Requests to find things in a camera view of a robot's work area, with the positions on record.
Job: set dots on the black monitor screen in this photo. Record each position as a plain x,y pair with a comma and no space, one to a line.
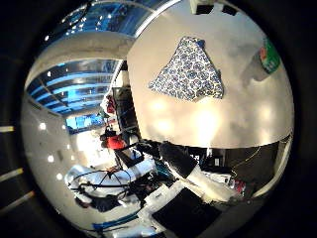
124,110

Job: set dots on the blue white patterned cloth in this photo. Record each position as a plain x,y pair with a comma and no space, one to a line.
191,71

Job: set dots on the green label spray bottle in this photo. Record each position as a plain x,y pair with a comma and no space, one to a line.
269,59

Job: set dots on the person in red shirt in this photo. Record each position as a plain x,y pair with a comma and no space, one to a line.
114,141

